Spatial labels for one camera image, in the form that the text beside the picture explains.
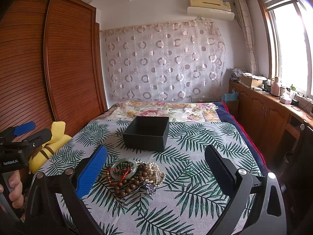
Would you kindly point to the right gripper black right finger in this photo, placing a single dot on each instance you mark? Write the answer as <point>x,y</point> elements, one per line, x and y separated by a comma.
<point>223,170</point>

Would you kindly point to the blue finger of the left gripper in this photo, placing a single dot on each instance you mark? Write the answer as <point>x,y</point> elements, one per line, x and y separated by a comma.
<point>24,128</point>

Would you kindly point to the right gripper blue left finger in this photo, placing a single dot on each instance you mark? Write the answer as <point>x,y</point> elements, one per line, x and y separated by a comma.
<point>90,171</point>

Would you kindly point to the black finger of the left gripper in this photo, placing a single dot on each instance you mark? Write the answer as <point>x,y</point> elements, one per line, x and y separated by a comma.
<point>37,139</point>

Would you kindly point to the green jade bangle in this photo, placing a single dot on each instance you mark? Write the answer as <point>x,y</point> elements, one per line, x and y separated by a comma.
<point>123,168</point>

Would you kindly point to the black open jewelry box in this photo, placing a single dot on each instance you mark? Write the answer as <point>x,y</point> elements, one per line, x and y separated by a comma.
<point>147,133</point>

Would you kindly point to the person's left hand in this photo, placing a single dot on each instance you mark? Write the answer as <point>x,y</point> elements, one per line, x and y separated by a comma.
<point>16,196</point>

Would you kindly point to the yellow plush toy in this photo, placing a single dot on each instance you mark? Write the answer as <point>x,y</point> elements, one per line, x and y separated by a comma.
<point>44,152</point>

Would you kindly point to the palm leaf bed sheet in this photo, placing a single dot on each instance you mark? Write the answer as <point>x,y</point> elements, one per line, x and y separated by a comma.
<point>189,201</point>

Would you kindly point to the brown wooden wardrobe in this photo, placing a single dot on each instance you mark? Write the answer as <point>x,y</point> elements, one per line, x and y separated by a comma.
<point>50,64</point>

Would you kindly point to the wooden side cabinet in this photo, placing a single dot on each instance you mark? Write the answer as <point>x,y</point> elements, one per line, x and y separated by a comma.
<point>271,125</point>

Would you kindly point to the blue bag by bed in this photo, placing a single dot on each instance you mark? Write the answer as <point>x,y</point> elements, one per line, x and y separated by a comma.
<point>233,96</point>

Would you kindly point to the floral quilt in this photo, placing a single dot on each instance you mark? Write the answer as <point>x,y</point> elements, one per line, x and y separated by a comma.
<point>177,112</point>

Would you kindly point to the cardboard box on cabinet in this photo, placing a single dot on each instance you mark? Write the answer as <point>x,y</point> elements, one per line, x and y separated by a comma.
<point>252,81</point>

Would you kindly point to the pink thermos jug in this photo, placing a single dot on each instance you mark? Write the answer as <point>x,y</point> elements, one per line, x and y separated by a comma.
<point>275,86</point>

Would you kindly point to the circle pattern sheer curtain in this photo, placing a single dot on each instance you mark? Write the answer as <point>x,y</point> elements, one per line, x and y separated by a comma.
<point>170,61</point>

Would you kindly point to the white air conditioner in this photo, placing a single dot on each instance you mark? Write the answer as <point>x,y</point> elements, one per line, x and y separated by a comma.
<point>212,9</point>

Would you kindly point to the patterned window curtain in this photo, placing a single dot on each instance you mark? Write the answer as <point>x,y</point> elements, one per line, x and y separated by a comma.
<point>247,28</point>

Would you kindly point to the window with white frame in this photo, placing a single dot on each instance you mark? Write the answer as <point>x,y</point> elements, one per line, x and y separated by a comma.
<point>288,26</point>

